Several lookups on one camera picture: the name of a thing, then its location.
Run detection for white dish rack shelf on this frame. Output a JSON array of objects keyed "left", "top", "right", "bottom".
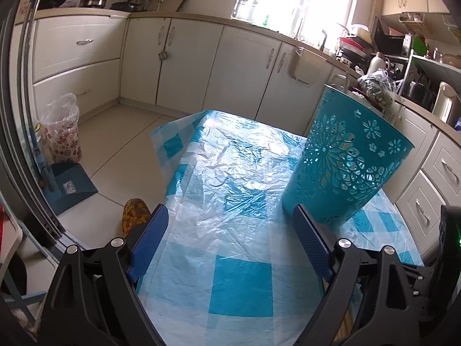
[{"left": 398, "top": 50, "right": 460, "bottom": 103}]

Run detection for white kitchen cabinets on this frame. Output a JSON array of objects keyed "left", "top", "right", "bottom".
[{"left": 10, "top": 6, "right": 461, "bottom": 256}]

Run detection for window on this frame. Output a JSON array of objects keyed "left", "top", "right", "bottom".
[{"left": 232, "top": 0, "right": 353, "bottom": 54}]

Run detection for white thermos jug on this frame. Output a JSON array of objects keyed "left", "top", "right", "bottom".
[{"left": 432, "top": 81, "right": 461, "bottom": 127}]

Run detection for blue checkered plastic tablecloth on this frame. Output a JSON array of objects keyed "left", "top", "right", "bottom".
[{"left": 134, "top": 109, "right": 425, "bottom": 346}]

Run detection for bag of vegetables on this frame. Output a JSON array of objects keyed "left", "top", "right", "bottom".
[{"left": 358, "top": 69, "right": 397, "bottom": 109}]

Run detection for wooden chopstick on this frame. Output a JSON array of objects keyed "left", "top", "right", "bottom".
[{"left": 335, "top": 307, "right": 354, "bottom": 341}]

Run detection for floral bin with plastic bag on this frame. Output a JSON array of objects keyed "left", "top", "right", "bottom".
[{"left": 40, "top": 93, "right": 82, "bottom": 163}]

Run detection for red and white chair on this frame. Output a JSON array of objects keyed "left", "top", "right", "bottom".
[{"left": 1, "top": 206, "right": 47, "bottom": 338}]

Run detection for teal perforated plastic basket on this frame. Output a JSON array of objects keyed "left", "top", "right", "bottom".
[{"left": 281, "top": 86, "right": 414, "bottom": 228}]

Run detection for steel pot on shelf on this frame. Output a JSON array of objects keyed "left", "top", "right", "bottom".
[{"left": 405, "top": 81, "right": 434, "bottom": 111}]

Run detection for blue dustpan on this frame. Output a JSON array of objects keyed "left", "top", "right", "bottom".
[{"left": 44, "top": 162, "right": 99, "bottom": 216}]

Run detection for yellow floral slipper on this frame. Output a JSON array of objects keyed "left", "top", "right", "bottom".
[{"left": 122, "top": 198, "right": 151, "bottom": 237}]

